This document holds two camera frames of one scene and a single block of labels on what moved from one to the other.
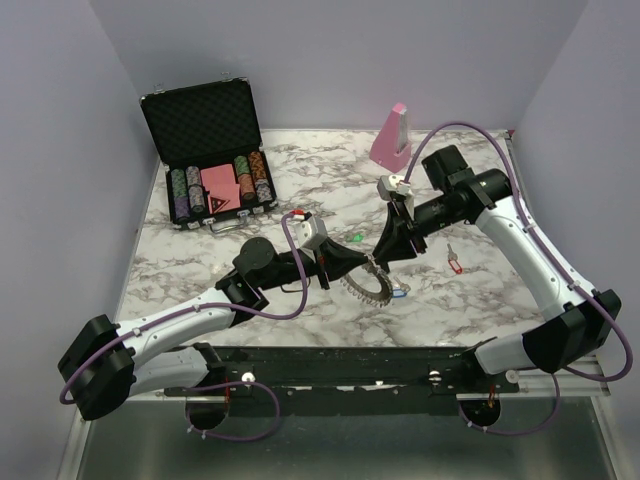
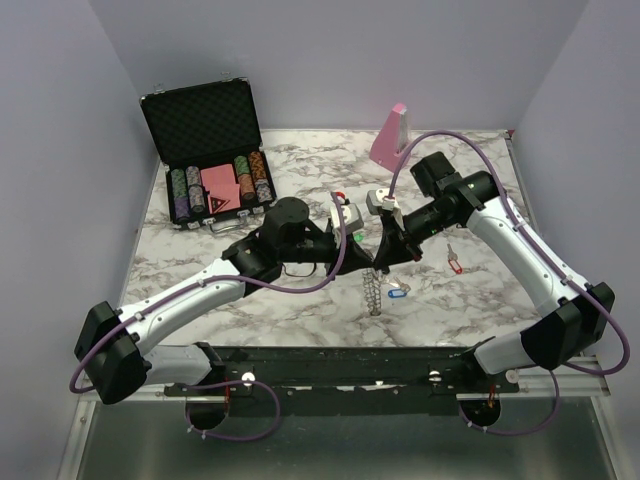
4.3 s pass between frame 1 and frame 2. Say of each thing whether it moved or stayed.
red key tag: stayed
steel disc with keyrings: moved
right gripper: stayed
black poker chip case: stayed
